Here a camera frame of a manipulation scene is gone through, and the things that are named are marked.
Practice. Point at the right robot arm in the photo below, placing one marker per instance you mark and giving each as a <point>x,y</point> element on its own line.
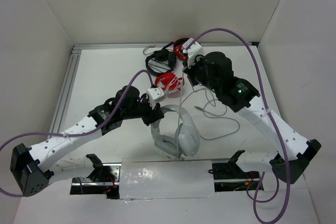
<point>293,153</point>

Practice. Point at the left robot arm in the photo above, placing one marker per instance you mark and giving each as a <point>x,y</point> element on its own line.
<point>36,167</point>

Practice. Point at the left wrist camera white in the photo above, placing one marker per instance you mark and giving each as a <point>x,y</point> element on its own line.
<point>156,95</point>

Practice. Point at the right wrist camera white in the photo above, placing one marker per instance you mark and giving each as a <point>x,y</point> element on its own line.
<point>191,48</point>

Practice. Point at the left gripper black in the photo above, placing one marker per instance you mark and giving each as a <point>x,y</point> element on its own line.
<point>154,115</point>

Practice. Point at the white taped cover plate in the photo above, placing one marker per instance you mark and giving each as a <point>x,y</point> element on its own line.
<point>166,180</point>

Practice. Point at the red white headphones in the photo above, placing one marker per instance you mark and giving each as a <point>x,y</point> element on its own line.
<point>171,84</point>

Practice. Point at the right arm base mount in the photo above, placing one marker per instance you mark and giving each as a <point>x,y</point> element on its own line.
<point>229,177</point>

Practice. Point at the red black headphones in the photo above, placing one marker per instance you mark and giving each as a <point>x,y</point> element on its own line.
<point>178,50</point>

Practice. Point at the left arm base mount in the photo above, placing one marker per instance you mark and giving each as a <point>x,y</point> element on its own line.
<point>104,183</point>

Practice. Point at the black headset with cable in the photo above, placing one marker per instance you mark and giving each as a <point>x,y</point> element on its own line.
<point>160,61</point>

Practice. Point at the white grey headphones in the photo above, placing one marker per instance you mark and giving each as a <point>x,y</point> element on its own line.
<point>186,140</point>

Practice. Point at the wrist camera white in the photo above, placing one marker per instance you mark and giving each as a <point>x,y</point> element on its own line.
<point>156,95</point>
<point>191,48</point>

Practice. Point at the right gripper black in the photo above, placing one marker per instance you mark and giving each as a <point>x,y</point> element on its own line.
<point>199,59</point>

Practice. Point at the aluminium frame rail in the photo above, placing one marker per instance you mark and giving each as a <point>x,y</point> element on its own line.
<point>103,70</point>

